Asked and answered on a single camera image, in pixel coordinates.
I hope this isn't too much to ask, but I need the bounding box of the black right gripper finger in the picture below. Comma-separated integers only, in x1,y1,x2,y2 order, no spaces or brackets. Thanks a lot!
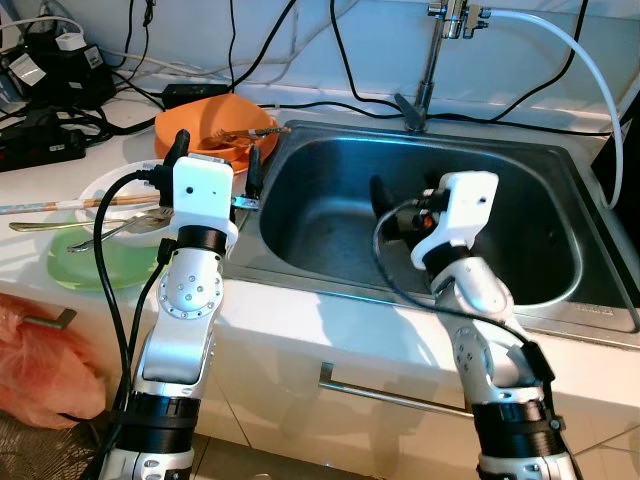
370,174,403,227

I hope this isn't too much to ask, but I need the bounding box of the wooden chopstick patterned end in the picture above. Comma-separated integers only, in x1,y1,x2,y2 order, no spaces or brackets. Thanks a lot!
0,197,173,214

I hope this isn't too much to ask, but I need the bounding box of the light green plate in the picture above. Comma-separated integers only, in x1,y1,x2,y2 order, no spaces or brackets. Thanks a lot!
47,215,171,293

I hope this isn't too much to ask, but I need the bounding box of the white kitchen cabinet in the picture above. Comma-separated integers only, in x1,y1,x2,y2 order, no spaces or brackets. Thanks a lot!
0,255,640,480

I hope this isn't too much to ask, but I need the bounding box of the orange plate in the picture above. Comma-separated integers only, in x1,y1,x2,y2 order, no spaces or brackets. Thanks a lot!
165,138,284,173

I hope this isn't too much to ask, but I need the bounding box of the orange bowl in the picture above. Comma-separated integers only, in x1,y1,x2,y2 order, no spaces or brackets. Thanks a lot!
153,93,281,161

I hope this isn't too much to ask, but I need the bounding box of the brown wooden utensil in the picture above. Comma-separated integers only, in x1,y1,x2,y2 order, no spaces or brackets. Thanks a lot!
200,124,281,147

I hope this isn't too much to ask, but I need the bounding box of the black power brick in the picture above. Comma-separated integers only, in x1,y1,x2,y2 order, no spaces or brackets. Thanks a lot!
162,84,233,109

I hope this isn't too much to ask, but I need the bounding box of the stainless steel sink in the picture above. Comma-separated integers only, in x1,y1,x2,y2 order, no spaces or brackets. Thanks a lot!
222,120,640,349

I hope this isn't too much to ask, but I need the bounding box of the black power strip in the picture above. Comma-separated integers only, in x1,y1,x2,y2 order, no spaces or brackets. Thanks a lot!
0,125,86,173

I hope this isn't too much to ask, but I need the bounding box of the white plug adapter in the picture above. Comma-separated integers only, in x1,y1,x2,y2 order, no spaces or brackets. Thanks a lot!
55,32,89,53

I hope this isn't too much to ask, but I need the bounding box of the grey square adapter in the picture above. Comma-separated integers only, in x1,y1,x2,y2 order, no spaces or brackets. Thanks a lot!
5,55,46,86

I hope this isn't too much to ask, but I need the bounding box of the red plastic bag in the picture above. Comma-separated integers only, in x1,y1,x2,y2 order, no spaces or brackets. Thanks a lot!
0,293,109,431

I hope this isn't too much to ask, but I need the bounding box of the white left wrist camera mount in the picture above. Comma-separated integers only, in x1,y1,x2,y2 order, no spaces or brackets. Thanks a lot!
172,155,241,246

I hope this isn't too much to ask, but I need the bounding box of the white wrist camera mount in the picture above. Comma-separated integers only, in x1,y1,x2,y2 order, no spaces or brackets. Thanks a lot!
410,172,499,269
172,155,241,246

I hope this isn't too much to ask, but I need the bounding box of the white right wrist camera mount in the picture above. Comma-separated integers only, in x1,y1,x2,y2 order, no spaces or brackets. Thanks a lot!
410,172,499,269

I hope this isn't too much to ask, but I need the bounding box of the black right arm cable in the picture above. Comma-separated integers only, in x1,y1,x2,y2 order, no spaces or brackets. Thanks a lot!
373,200,557,401

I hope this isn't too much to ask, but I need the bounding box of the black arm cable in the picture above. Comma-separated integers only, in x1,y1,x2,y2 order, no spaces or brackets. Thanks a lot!
373,200,557,401
90,168,171,480

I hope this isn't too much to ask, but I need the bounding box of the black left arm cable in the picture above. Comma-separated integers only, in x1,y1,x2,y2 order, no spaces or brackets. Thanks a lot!
90,168,171,480

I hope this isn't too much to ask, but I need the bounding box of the black power cable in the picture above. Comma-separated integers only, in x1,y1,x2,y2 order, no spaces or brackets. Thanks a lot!
226,0,241,89
327,0,413,116
236,0,301,91
425,0,591,113

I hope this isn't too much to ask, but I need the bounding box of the short metal cabinet handle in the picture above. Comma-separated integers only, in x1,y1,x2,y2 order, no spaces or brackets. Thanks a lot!
20,308,78,330

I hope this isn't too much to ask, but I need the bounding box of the long metal drawer handle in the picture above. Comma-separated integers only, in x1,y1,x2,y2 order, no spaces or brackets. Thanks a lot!
318,362,471,419

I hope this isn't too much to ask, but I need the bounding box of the white water hose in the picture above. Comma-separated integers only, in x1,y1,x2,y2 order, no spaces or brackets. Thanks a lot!
480,8,626,209

